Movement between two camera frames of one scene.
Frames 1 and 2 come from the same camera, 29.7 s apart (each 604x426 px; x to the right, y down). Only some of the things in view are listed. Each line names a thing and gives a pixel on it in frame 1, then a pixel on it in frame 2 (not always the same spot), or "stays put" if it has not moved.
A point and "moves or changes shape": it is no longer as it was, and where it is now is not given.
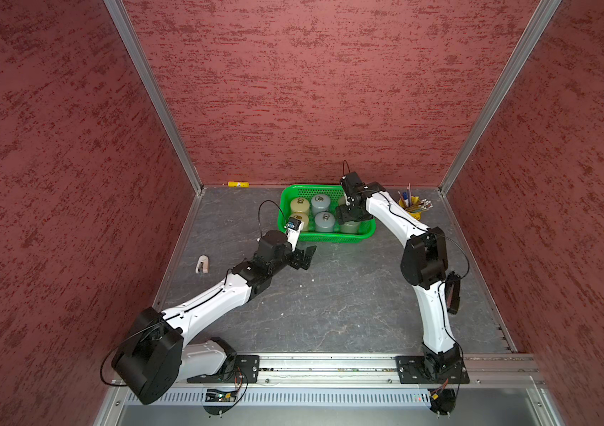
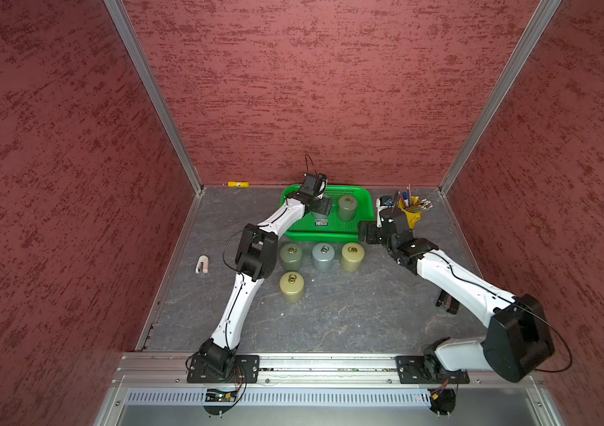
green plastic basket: (315, 206) stays put
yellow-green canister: (302, 216) → (352, 255)
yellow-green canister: (299, 205) moves or changes shape
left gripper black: (297, 262) → (324, 206)
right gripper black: (344, 216) → (369, 225)
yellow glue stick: (238, 185) stays put
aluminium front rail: (358, 380) stays put
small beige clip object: (202, 264) stays put
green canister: (350, 227) moves or changes shape
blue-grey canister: (324, 222) → (322, 255)
